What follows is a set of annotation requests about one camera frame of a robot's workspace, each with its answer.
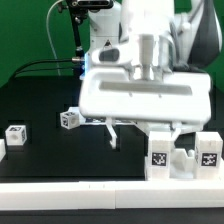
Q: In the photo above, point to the white chair seat block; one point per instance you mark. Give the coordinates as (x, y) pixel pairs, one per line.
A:
(181, 165)

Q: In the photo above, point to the white chair back frame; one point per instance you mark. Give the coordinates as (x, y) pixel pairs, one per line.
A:
(185, 128)

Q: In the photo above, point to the small white cube block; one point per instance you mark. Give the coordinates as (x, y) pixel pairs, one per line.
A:
(16, 135)

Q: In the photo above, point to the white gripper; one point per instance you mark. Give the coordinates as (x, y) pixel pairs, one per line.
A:
(109, 91)

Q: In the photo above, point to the flat white tagged plate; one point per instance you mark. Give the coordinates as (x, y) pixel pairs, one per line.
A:
(95, 121)

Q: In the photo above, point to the white front fence bar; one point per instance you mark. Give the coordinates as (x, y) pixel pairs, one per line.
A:
(111, 195)

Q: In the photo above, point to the white fence piece left edge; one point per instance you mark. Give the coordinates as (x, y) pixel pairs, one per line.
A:
(2, 149)

